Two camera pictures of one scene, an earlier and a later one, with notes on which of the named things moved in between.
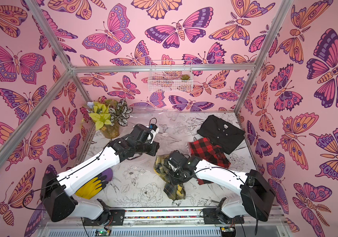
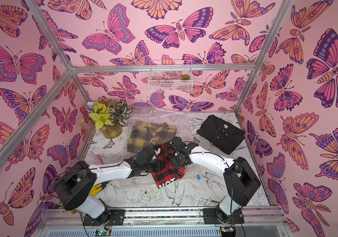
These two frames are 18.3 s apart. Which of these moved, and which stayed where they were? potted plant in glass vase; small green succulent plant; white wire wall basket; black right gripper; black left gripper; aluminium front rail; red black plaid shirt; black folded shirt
Moved: black left gripper; black right gripper; red black plaid shirt
Stayed: white wire wall basket; small green succulent plant; potted plant in glass vase; aluminium front rail; black folded shirt
